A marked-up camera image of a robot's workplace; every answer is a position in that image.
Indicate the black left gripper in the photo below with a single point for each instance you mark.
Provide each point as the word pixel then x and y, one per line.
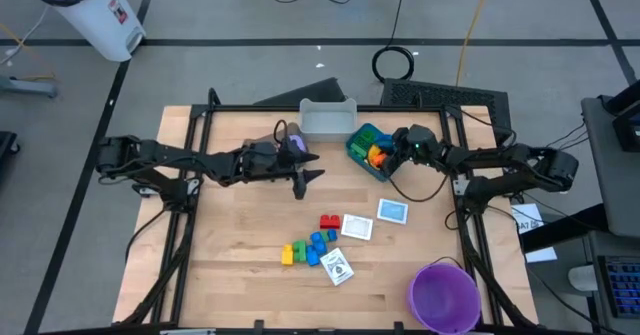
pixel 260 162

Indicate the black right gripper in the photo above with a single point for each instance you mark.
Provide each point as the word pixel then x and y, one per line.
pixel 422 147

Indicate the blue round-top toy block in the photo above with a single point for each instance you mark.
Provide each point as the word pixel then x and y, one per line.
pixel 385 142

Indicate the orange toy block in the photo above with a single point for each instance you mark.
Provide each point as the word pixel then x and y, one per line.
pixel 379 161

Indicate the long yellow toy block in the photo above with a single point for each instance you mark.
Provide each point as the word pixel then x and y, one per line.
pixel 372 151

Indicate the dark green long block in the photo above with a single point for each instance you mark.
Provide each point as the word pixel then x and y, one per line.
pixel 367 136

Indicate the red toy block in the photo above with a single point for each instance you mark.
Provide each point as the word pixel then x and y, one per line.
pixel 330 222

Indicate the blue-backed playing card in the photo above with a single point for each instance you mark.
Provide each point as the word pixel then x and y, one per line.
pixel 392 211

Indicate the small green toy block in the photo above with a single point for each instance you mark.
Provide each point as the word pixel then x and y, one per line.
pixel 326 236

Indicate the small blue arched block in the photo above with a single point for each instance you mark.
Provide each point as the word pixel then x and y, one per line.
pixel 333 234

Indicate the large blue studded block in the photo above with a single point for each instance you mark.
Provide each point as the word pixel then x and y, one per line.
pixel 318 241

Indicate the white card deck box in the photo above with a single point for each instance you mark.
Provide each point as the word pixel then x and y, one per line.
pixel 357 226

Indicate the large green toy block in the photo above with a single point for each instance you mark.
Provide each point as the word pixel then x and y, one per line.
pixel 299 251

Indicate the large yellow toy block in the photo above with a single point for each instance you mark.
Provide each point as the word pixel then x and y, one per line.
pixel 287 254

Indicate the blue hollow toy block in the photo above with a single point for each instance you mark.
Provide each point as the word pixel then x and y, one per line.
pixel 312 257

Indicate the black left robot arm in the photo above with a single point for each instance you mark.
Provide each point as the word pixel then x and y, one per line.
pixel 165 157

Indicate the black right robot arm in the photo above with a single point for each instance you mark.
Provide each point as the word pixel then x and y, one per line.
pixel 500 162

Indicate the teal plastic bin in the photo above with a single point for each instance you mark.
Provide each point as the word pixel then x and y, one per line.
pixel 354 162

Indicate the light grey plastic bin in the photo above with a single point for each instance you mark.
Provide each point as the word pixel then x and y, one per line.
pixel 328 120

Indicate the white printed paper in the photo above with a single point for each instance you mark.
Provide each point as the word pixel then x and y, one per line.
pixel 525 217

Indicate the purple plastic bucket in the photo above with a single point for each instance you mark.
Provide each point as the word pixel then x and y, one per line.
pixel 444 297

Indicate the white paper sheet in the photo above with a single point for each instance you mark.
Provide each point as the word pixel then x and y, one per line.
pixel 542 255

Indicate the black desk leg bar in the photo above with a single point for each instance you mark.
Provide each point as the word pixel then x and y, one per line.
pixel 560 230

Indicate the grey side desk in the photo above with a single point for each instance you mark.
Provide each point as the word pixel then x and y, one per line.
pixel 610 185

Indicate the white rounded desk object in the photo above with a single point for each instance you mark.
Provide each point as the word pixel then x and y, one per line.
pixel 582 278

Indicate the black desk monitor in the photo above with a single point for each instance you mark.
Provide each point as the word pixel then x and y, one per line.
pixel 627 125

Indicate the grey keyboard desk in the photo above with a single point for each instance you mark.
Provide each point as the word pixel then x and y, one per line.
pixel 612 245

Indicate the white pedal trash can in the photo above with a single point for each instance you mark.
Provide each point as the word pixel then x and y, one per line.
pixel 95 15

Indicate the backlit keyboard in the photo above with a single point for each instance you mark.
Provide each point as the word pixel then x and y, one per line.
pixel 622 287

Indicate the grey stand base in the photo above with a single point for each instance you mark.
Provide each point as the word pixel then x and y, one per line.
pixel 30 86

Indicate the black chair base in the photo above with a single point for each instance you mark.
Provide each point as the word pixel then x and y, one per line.
pixel 6 147

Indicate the black aluminium table frame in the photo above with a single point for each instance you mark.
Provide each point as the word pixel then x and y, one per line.
pixel 370 108

